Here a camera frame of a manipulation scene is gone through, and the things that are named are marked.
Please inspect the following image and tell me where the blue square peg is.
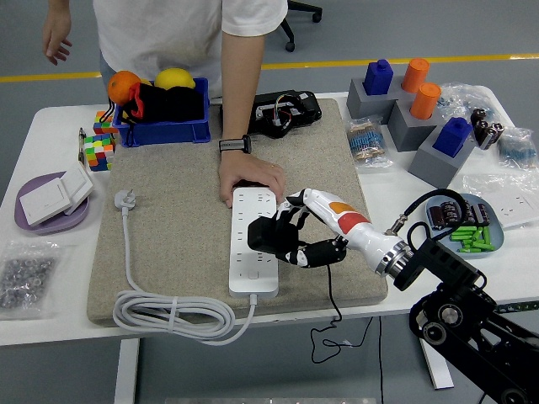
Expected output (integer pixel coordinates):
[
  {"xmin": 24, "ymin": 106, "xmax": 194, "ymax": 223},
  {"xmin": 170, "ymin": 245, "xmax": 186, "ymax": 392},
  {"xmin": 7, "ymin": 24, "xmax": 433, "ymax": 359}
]
[
  {"xmin": 432, "ymin": 116, "xmax": 473, "ymax": 159},
  {"xmin": 362, "ymin": 58, "xmax": 394, "ymax": 96}
]

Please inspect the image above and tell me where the clear bag of metal nuts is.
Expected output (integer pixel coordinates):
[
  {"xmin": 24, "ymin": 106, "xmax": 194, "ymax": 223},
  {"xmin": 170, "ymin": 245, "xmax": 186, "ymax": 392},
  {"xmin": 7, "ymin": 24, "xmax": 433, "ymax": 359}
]
[{"xmin": 0, "ymin": 240, "xmax": 72, "ymax": 322}]

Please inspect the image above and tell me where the small colourful puzzle cube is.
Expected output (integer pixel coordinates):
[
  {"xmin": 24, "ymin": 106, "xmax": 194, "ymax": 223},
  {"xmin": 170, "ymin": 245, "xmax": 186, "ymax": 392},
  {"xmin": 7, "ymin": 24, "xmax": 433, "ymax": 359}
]
[{"xmin": 93, "ymin": 109, "xmax": 120, "ymax": 136}]

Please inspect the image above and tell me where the yellow lemon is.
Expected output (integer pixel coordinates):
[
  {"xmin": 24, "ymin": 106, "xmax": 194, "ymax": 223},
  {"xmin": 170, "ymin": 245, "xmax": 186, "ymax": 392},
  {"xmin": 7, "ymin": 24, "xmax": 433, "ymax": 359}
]
[{"xmin": 153, "ymin": 67, "xmax": 197, "ymax": 91}]

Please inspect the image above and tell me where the white power cord with plug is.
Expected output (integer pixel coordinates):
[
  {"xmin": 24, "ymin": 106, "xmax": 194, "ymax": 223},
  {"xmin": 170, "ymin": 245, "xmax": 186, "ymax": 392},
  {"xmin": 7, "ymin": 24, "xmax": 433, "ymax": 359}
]
[{"xmin": 112, "ymin": 188, "xmax": 259, "ymax": 346}]

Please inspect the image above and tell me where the black hanging cable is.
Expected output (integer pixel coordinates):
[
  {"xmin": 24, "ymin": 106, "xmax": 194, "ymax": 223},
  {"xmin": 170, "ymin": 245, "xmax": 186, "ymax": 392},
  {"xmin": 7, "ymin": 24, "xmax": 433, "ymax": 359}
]
[{"xmin": 377, "ymin": 315, "xmax": 385, "ymax": 404}]

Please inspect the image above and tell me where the white table leg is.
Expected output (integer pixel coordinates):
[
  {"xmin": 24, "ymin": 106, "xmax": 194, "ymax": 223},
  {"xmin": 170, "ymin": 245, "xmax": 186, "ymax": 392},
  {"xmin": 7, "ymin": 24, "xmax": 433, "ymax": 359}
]
[
  {"xmin": 420, "ymin": 349, "xmax": 455, "ymax": 391},
  {"xmin": 113, "ymin": 338, "xmax": 141, "ymax": 404}
]

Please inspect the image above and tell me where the green cylinder pile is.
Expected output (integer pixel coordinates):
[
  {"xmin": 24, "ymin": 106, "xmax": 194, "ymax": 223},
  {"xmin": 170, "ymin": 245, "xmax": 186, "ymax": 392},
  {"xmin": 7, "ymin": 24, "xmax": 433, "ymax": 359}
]
[{"xmin": 449, "ymin": 226, "xmax": 493, "ymax": 253}]

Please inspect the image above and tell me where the person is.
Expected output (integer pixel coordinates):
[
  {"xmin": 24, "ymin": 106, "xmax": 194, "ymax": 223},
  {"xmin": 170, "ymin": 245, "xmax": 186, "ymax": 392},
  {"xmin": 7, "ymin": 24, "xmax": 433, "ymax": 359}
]
[{"xmin": 92, "ymin": 0, "xmax": 290, "ymax": 98}]

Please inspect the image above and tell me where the grey cube block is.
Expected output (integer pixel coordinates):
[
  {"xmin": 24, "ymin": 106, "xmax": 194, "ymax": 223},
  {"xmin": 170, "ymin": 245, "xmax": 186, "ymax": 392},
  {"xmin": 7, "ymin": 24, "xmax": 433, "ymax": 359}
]
[
  {"xmin": 386, "ymin": 99, "xmax": 446, "ymax": 153},
  {"xmin": 386, "ymin": 74, "xmax": 424, "ymax": 106},
  {"xmin": 346, "ymin": 77, "xmax": 397, "ymax": 125},
  {"xmin": 407, "ymin": 125, "xmax": 478, "ymax": 191}
]

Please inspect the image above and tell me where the black wristwatch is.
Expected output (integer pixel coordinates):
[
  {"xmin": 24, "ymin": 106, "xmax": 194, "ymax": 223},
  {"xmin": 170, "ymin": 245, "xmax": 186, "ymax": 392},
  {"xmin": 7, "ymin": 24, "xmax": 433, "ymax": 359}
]
[{"xmin": 217, "ymin": 134, "xmax": 253, "ymax": 155}]

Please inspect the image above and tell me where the black plug adapter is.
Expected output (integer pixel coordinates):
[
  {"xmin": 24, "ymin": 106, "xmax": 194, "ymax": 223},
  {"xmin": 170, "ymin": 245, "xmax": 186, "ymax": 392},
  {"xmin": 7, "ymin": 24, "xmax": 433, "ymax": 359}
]
[{"xmin": 247, "ymin": 216, "xmax": 300, "ymax": 256}]

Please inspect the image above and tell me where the clear bag of small parts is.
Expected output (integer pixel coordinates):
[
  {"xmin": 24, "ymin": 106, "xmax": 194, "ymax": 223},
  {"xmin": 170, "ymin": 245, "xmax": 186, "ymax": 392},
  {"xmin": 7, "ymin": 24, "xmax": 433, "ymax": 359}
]
[{"xmin": 435, "ymin": 82, "xmax": 504, "ymax": 125}]

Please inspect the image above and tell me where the bag of blue resistors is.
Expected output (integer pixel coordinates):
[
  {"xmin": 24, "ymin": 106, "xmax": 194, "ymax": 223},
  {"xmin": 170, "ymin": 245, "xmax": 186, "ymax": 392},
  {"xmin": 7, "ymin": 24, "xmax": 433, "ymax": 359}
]
[
  {"xmin": 495, "ymin": 125, "xmax": 539, "ymax": 170},
  {"xmin": 344, "ymin": 116, "xmax": 395, "ymax": 170}
]

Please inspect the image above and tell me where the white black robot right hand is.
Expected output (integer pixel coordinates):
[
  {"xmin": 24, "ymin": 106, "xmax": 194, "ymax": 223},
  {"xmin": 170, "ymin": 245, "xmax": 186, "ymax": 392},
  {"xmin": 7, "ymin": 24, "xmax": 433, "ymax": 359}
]
[{"xmin": 269, "ymin": 188, "xmax": 396, "ymax": 270}]

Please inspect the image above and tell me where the black electronic device with wires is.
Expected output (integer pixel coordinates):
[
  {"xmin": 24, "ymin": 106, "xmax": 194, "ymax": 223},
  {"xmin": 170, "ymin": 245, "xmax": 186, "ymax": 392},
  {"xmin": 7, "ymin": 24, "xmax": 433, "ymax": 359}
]
[{"xmin": 251, "ymin": 89, "xmax": 323, "ymax": 139}]

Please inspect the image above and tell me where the blue plastic bin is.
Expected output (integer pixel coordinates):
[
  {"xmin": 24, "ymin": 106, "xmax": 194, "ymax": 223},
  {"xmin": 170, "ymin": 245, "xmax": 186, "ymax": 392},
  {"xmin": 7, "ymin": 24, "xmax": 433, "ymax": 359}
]
[{"xmin": 112, "ymin": 76, "xmax": 211, "ymax": 148}]

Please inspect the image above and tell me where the large colourful puzzle cube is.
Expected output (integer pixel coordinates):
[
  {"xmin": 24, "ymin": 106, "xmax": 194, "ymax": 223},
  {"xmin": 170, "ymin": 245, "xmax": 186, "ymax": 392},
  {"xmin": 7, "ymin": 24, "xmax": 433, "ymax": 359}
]
[{"xmin": 83, "ymin": 133, "xmax": 117, "ymax": 173}]

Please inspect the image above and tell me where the orange fruit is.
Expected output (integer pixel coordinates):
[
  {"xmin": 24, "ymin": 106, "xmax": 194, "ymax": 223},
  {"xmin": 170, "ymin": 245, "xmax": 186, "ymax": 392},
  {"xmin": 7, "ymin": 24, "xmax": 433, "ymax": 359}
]
[{"xmin": 107, "ymin": 70, "xmax": 142, "ymax": 106}]

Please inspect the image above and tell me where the clear plastic bag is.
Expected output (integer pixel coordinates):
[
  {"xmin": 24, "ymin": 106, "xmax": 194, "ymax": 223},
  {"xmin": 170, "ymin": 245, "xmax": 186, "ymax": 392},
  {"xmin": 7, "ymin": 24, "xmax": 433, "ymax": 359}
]
[{"xmin": 462, "ymin": 172, "xmax": 539, "ymax": 231}]

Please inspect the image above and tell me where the purple plate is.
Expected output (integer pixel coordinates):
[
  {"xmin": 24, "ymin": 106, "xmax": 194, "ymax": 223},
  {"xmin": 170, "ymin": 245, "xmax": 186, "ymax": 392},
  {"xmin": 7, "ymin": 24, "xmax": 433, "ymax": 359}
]
[{"xmin": 13, "ymin": 171, "xmax": 91, "ymax": 236}]

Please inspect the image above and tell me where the thin black plug cord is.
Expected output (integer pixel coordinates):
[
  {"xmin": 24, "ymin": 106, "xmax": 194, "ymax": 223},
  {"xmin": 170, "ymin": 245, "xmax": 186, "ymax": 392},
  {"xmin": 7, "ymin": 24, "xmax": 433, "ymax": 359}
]
[{"xmin": 310, "ymin": 263, "xmax": 375, "ymax": 365}]

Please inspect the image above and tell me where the grey-brown mat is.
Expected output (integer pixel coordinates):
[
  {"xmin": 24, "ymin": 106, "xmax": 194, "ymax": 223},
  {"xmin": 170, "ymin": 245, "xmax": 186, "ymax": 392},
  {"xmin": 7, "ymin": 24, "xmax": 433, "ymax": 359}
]
[{"xmin": 86, "ymin": 97, "xmax": 388, "ymax": 327}]

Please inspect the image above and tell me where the white power strip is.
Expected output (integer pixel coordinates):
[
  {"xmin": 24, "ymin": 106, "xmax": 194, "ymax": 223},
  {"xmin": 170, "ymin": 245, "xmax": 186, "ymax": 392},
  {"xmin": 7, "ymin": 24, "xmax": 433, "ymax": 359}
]
[{"xmin": 228, "ymin": 187, "xmax": 280, "ymax": 299}]

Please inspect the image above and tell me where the black table control panel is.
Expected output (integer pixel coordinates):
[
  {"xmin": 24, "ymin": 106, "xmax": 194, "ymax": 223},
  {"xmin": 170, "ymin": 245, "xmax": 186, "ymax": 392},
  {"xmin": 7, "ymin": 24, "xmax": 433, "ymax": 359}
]
[{"xmin": 495, "ymin": 300, "xmax": 539, "ymax": 316}]

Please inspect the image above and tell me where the white socket panel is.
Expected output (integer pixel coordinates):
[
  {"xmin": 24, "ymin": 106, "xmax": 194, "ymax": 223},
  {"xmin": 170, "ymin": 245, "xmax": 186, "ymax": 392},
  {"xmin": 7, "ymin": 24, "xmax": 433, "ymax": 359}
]
[{"xmin": 490, "ymin": 193, "xmax": 539, "ymax": 229}]

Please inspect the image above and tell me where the black drawstring bag red trim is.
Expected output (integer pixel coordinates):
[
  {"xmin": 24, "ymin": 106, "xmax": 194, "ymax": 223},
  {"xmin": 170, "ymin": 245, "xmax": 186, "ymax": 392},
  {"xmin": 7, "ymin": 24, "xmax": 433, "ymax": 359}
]
[{"xmin": 107, "ymin": 82, "xmax": 205, "ymax": 146}]

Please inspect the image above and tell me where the person's right hand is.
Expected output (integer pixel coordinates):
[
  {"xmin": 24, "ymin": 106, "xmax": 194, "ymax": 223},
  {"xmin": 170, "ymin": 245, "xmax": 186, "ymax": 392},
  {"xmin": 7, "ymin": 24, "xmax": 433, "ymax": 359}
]
[{"xmin": 41, "ymin": 20, "xmax": 73, "ymax": 66}]

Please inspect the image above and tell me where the light blue plate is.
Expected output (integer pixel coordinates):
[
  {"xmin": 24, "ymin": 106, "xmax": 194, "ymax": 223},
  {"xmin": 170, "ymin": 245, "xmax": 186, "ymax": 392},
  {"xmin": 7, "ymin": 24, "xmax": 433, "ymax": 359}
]
[{"xmin": 424, "ymin": 192, "xmax": 505, "ymax": 258}]

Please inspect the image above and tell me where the white wall switch panel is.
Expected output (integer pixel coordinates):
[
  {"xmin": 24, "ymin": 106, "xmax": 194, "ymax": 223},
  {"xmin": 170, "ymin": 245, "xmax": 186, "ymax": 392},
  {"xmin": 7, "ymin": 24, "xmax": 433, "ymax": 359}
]
[
  {"xmin": 58, "ymin": 161, "xmax": 94, "ymax": 216},
  {"xmin": 19, "ymin": 178, "xmax": 73, "ymax": 228}
]

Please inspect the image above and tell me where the person's left hand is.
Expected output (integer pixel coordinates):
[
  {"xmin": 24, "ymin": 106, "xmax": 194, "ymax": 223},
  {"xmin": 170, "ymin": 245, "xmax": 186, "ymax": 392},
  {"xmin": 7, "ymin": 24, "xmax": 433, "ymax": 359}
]
[{"xmin": 217, "ymin": 151, "xmax": 287, "ymax": 209}]

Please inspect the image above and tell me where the orange cylinder peg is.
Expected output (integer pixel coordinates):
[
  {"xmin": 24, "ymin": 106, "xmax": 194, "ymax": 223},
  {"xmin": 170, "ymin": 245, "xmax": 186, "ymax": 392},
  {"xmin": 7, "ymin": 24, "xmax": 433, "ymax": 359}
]
[
  {"xmin": 409, "ymin": 82, "xmax": 442, "ymax": 120},
  {"xmin": 400, "ymin": 57, "xmax": 431, "ymax": 93}
]

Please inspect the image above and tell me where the black office chair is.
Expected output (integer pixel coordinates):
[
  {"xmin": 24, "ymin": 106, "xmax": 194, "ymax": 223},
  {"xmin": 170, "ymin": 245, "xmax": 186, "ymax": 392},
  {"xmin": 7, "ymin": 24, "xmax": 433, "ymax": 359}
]
[{"xmin": 277, "ymin": 0, "xmax": 323, "ymax": 53}]

